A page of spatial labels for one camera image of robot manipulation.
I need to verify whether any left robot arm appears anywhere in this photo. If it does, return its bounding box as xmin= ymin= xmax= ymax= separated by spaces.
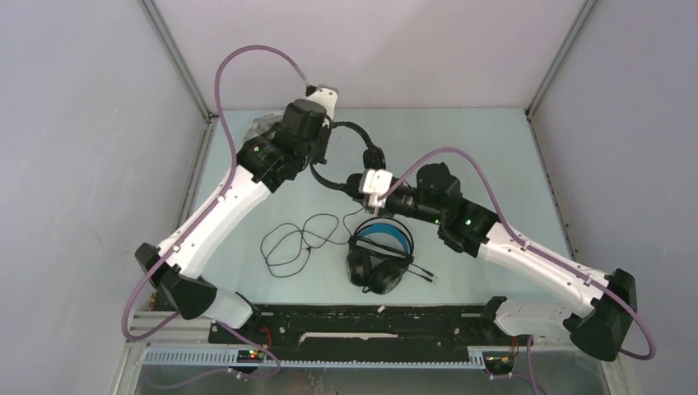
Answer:
xmin=135 ymin=90 xmax=337 ymax=343

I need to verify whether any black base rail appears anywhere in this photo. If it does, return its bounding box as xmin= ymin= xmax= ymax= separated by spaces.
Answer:
xmin=238 ymin=304 xmax=528 ymax=365

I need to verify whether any black and blue gaming headset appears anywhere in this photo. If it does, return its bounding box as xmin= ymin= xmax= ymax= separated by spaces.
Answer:
xmin=347 ymin=217 xmax=415 ymax=295

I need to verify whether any aluminium frame post right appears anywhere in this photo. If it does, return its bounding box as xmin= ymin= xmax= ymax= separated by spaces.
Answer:
xmin=525 ymin=0 xmax=599 ymax=121

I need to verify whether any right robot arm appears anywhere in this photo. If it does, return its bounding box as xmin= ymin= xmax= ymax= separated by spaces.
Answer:
xmin=367 ymin=163 xmax=639 ymax=362

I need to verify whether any small black on-ear headphones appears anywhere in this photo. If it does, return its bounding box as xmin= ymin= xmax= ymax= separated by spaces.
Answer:
xmin=309 ymin=121 xmax=386 ymax=200

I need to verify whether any thin black headphone cable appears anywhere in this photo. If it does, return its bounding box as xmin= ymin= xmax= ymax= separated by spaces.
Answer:
xmin=259 ymin=206 xmax=366 ymax=279

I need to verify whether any white over-ear headphones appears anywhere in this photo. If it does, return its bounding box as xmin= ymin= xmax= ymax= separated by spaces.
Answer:
xmin=243 ymin=111 xmax=283 ymax=143

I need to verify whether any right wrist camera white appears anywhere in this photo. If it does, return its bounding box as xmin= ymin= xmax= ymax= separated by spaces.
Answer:
xmin=359 ymin=169 xmax=393 ymax=216

